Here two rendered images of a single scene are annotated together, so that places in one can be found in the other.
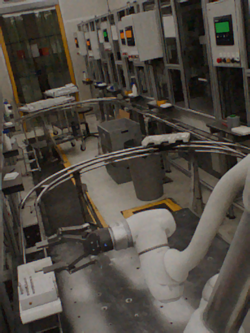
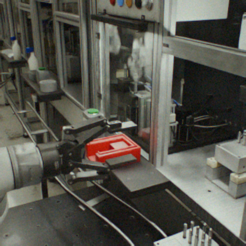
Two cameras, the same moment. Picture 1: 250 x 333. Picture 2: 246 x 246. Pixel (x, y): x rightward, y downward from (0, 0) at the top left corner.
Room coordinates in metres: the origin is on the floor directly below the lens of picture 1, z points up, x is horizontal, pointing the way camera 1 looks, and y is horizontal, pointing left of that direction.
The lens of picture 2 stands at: (1.87, 0.10, 1.47)
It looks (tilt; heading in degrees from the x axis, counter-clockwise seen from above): 23 degrees down; 166
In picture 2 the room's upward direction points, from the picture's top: straight up
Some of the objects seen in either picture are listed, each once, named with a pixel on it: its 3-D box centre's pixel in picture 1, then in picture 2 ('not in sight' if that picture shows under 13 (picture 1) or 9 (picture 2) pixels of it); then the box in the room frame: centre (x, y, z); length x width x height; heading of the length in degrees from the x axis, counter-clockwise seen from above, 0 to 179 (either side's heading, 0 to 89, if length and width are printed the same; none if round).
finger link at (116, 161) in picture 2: (53, 267); (121, 160); (1.17, 0.28, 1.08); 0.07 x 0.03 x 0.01; 102
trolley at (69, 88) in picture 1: (66, 110); not in sight; (8.09, 0.90, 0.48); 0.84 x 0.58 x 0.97; 20
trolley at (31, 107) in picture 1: (52, 126); not in sight; (6.76, 1.02, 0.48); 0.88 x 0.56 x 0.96; 120
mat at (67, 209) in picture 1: (53, 172); not in sight; (5.79, 1.03, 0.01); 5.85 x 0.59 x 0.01; 12
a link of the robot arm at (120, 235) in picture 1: (118, 235); (25, 165); (1.22, 0.06, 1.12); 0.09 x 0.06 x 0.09; 12
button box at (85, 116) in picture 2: not in sight; (95, 126); (0.68, 0.30, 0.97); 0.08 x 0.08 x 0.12; 12
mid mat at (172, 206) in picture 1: (161, 222); not in sight; (3.54, -0.24, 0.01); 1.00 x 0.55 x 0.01; 12
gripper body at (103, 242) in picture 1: (96, 242); (59, 157); (1.20, 0.13, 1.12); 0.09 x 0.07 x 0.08; 102
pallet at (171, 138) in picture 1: (166, 142); not in sight; (3.24, -0.36, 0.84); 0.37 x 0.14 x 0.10; 70
